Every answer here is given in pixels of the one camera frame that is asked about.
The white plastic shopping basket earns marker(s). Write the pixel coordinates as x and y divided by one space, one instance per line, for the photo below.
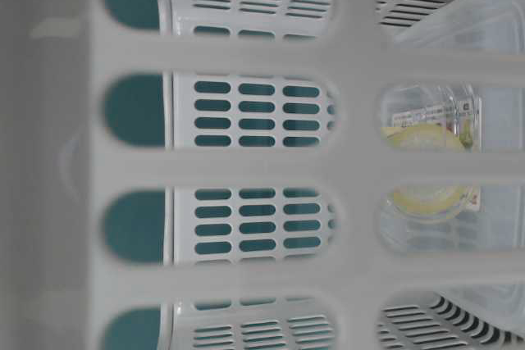
60 285

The clear plastic container lid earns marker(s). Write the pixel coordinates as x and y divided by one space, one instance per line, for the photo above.
478 25

